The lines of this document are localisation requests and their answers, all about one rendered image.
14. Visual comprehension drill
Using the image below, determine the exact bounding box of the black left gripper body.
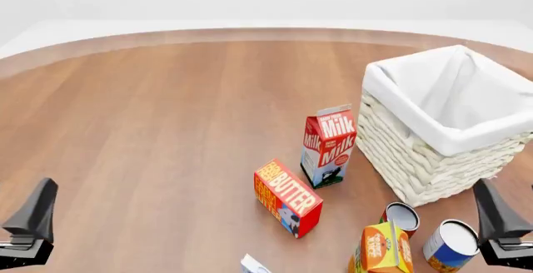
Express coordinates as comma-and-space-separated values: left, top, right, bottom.
0, 236, 55, 271

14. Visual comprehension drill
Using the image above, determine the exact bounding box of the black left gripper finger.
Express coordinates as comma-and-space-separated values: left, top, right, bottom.
1, 177, 59, 245

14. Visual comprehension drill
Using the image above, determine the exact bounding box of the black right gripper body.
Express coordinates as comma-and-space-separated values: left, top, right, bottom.
478, 236, 533, 271

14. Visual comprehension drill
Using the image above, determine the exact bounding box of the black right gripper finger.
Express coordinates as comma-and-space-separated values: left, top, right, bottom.
472, 178, 533, 241

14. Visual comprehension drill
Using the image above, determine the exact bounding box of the white woven basket with liner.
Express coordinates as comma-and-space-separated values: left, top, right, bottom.
356, 43, 533, 208

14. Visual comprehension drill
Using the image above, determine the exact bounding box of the red and orange butter box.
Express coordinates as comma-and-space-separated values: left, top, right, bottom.
253, 157, 324, 240

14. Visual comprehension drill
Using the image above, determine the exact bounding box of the blue and white tin can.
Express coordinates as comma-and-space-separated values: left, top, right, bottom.
422, 218, 481, 273

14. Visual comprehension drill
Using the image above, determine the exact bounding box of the red tin can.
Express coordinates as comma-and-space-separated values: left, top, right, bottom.
379, 201, 421, 240

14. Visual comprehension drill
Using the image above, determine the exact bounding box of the orange juice carton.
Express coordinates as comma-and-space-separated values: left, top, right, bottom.
347, 219, 415, 273

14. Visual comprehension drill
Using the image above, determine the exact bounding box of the red milk carton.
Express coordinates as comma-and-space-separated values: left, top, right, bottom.
299, 103, 358, 191

